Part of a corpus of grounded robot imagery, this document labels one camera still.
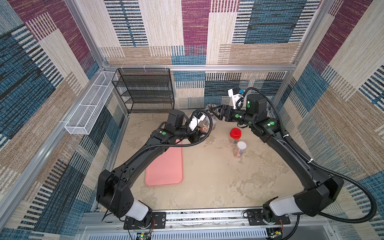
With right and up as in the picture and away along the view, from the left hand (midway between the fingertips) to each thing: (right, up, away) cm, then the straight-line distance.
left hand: (205, 131), depth 75 cm
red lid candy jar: (+20, -3, +19) cm, 27 cm away
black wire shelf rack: (-41, +29, +33) cm, 60 cm away
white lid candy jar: (+22, -9, +12) cm, 26 cm away
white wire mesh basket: (-73, +9, +19) cm, 75 cm away
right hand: (+5, +9, -5) cm, 11 cm away
